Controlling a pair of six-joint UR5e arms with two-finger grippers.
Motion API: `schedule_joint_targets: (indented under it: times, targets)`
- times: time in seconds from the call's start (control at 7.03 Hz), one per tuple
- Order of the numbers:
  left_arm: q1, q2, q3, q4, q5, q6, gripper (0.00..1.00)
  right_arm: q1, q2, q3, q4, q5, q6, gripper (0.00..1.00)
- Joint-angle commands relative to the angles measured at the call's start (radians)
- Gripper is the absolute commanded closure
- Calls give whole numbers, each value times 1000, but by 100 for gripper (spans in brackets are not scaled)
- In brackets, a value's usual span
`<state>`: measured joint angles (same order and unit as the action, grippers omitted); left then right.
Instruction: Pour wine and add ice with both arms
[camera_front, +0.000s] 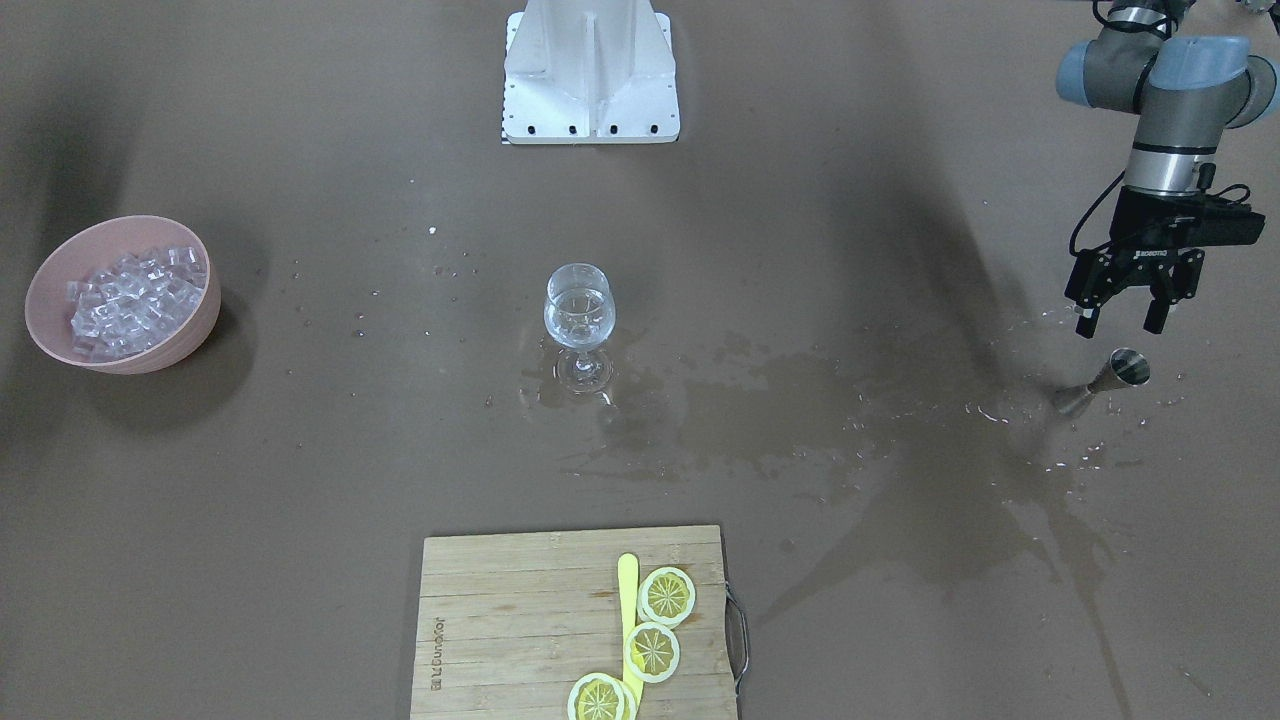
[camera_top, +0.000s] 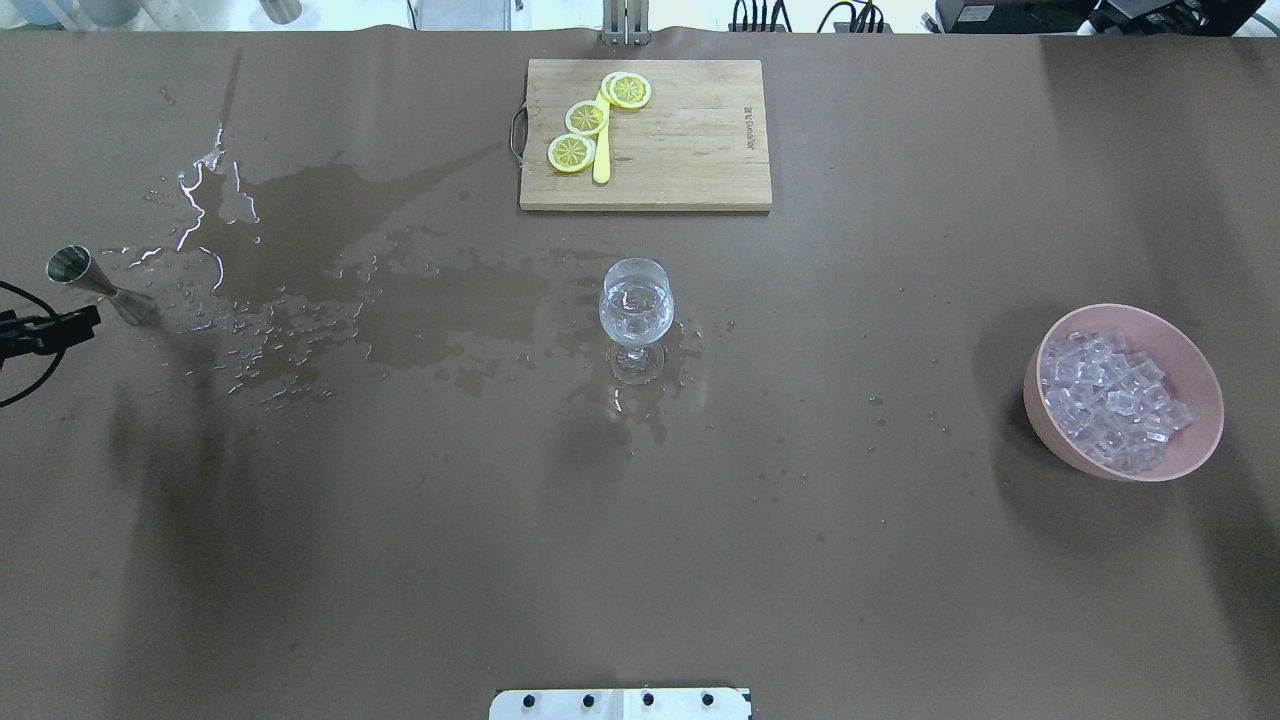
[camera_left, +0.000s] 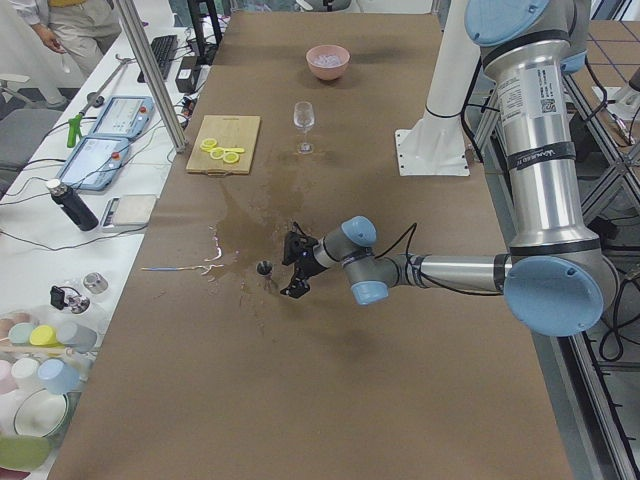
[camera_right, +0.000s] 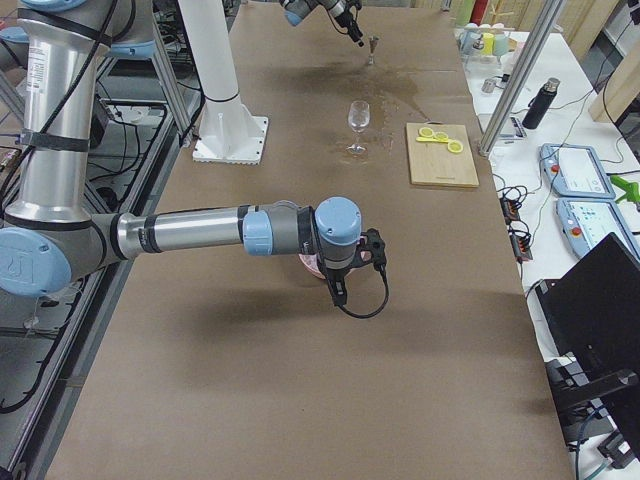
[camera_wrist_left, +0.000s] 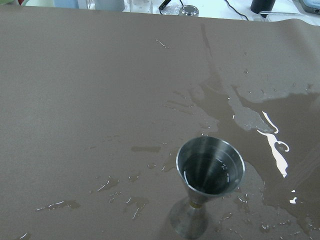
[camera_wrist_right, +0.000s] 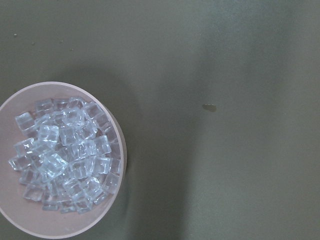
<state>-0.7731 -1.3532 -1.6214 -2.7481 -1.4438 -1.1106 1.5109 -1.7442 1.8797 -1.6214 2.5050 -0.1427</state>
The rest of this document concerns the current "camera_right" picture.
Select clear wine glass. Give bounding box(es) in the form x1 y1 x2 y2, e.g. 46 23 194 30
347 100 370 154

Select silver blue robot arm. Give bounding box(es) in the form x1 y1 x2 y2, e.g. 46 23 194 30
278 0 364 47
1 1 386 307

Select steel double jigger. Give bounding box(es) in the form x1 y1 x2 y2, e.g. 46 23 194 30
367 35 380 66

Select white camera stand base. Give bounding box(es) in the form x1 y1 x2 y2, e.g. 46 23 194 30
179 0 269 165

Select blue teach pendant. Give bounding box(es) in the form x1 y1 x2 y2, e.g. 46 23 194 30
556 197 639 258
539 143 615 199

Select black water bottle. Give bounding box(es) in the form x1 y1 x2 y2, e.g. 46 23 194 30
522 77 561 130

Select green handled reach grabber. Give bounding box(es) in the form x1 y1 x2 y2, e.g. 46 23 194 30
609 175 640 209

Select yellow plastic knife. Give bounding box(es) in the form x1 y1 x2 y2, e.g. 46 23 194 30
415 136 451 144

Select black monitor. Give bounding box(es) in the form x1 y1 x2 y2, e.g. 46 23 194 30
535 233 639 380

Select yellow cup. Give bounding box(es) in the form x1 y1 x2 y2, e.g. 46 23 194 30
481 32 495 56

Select pink bowl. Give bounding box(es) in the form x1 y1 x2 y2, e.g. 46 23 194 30
298 252 374 280

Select bamboo cutting board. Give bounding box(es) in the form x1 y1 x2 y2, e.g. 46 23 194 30
405 123 479 188

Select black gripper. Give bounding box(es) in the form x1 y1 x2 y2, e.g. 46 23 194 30
333 3 364 46
357 228 387 273

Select steel calibration weight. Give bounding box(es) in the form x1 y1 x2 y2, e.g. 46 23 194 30
481 78 497 94

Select aluminium frame post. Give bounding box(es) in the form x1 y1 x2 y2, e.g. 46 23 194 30
478 0 566 158

